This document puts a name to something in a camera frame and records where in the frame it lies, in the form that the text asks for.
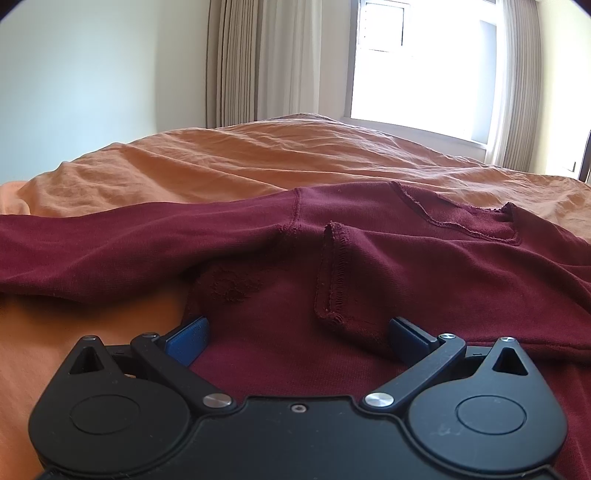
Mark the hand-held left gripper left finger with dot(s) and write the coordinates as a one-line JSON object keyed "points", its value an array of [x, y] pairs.
{"points": [[187, 340]]}

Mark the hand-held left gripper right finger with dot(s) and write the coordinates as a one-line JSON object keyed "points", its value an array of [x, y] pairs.
{"points": [[406, 342]]}

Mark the maroon knit shirt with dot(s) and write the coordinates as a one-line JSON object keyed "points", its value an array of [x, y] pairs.
{"points": [[277, 277]]}

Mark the orange bed sheet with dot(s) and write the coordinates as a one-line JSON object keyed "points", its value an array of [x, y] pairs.
{"points": [[231, 157]]}

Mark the dark wooden padded headboard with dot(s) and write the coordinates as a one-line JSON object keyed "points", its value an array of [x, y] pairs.
{"points": [[585, 157]]}

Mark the white sheer curtain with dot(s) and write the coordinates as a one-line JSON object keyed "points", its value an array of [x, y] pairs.
{"points": [[501, 92], [304, 55]]}

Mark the beige pleated curtain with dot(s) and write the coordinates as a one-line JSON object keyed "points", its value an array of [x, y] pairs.
{"points": [[233, 60], [524, 83]]}

